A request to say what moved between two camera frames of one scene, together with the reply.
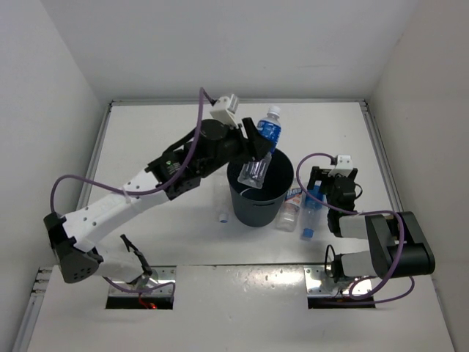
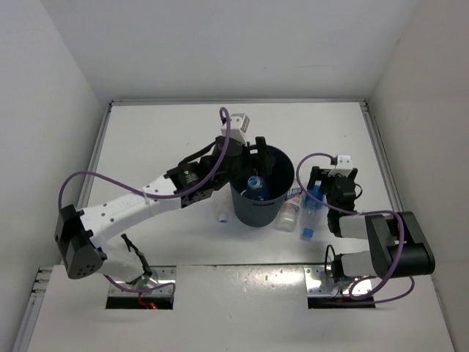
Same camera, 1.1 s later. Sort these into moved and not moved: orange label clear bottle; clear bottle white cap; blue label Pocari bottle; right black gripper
Moved: blue label Pocari bottle
Not moved: clear bottle white cap; right black gripper; orange label clear bottle
